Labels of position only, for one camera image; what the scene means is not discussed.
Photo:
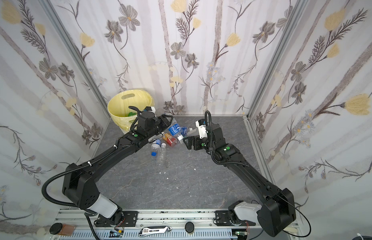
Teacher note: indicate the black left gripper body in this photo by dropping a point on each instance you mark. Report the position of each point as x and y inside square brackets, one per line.
[165, 121]

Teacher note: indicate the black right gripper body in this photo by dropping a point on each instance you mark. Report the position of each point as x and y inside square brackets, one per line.
[194, 142]

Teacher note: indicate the blue label bottle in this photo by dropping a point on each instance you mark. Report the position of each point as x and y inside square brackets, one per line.
[155, 147]
[176, 130]

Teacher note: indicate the green soda bottle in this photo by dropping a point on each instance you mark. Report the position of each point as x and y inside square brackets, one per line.
[132, 114]

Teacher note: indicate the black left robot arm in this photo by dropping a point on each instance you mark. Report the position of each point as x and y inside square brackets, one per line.
[79, 181]

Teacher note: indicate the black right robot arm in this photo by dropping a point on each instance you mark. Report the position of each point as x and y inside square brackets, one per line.
[277, 206]

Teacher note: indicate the white bin with yellow liner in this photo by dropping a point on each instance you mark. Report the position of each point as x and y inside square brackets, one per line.
[118, 106]

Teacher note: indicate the red orange tea bottle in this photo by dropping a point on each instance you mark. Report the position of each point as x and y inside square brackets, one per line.
[170, 140]

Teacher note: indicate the clear crushed bottle white cap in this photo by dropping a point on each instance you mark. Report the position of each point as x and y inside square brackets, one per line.
[162, 154]

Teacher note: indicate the black round knob centre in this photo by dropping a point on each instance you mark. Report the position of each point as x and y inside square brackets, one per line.
[189, 227]

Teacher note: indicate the black round knob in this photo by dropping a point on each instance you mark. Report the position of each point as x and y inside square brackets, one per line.
[56, 229]
[189, 227]

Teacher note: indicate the silver adjustable wrench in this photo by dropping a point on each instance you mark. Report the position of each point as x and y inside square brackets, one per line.
[148, 231]

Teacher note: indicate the black round knob left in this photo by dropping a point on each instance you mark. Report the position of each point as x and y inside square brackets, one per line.
[56, 229]

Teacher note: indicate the aluminium mounting rail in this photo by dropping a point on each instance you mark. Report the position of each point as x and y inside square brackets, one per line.
[210, 224]

